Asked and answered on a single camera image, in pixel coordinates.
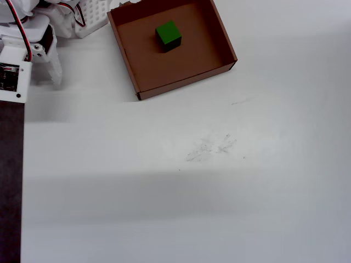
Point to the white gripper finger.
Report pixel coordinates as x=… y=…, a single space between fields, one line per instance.
x=55 y=68

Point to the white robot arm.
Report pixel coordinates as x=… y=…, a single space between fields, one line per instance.
x=37 y=28

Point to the brown wooden box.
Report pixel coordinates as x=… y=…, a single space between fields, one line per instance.
x=192 y=60

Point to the green cube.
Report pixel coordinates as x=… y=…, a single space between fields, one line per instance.
x=168 y=33

